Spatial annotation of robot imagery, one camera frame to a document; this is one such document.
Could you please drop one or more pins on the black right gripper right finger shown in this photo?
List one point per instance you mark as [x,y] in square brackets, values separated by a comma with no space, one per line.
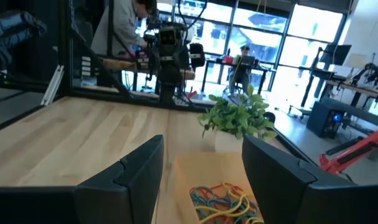
[285,199]

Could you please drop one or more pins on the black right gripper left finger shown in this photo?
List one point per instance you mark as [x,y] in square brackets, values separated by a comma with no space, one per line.
[83,205]

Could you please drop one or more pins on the teal rubber band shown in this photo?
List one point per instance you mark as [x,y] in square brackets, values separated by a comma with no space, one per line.
[195,202]

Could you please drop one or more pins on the black monitor on arm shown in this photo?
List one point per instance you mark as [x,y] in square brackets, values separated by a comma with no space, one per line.
[336,53]

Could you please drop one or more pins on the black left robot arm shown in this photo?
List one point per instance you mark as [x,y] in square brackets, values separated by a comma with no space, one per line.
[169,84]

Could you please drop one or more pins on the background black robot arm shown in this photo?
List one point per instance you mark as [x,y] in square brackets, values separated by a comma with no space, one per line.
[370,71]

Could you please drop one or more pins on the orange translucent plastic bin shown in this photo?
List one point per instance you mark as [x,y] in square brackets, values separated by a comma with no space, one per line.
[204,168]

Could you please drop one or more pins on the wooden top workbench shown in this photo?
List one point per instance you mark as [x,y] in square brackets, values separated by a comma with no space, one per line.
[120,63]
[360,88]

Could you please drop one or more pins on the person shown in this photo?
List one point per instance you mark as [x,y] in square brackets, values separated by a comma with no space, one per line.
[240,71]
[123,25]

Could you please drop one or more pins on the black office desk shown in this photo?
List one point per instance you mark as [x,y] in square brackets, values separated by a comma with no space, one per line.
[238,67]

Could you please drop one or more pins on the red desk lamp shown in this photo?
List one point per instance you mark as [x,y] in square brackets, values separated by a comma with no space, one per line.
[353,152]

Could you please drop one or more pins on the black device with blue light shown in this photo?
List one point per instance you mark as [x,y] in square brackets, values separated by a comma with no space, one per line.
[325,119]

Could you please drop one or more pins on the green plant in white pot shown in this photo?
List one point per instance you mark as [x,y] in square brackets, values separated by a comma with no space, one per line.
[235,124]

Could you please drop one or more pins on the silver aluminium extrusion bar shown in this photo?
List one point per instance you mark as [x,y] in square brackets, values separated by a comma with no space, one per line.
[52,85]

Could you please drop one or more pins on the dark blue padded jacket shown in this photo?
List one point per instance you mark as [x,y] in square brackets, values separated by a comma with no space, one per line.
[11,34]

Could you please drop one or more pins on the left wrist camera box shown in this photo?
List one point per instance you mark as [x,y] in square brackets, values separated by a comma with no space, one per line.
[168,36]

